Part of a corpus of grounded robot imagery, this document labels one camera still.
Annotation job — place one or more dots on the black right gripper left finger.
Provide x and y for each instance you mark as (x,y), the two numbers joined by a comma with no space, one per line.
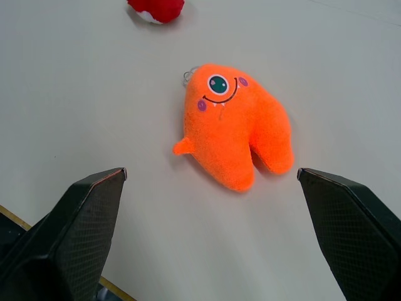
(78,232)

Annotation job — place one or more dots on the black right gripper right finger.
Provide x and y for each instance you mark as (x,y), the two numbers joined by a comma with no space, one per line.
(354,232)

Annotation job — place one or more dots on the orange one-eyed monster plush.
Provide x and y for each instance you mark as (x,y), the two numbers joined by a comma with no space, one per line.
(232,131)

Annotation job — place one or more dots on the red and white plush toy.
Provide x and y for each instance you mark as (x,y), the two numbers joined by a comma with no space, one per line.
(156,7)

